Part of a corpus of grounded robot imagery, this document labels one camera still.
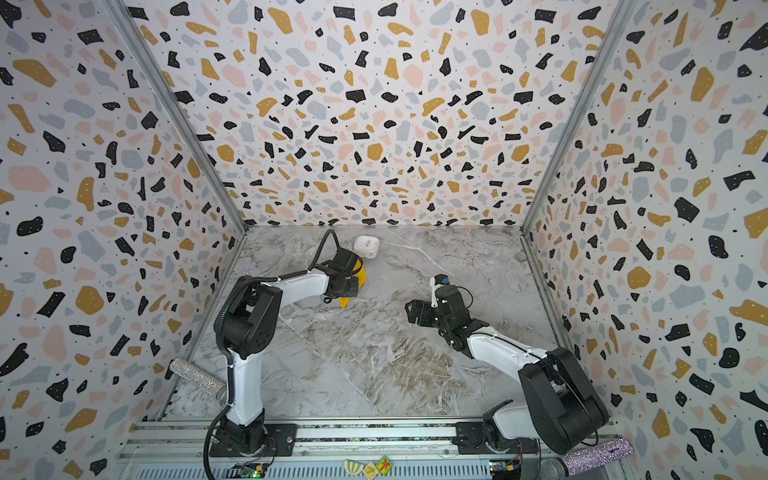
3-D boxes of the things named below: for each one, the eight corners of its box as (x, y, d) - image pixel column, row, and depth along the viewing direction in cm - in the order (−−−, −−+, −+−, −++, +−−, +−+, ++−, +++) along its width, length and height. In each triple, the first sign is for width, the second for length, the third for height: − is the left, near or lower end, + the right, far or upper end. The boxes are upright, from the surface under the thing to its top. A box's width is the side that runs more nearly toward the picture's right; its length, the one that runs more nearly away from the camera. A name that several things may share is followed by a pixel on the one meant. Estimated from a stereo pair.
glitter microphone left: (173, 373, 86) (165, 367, 83) (184, 361, 88) (176, 356, 85) (223, 404, 81) (216, 399, 78) (233, 391, 83) (227, 386, 80)
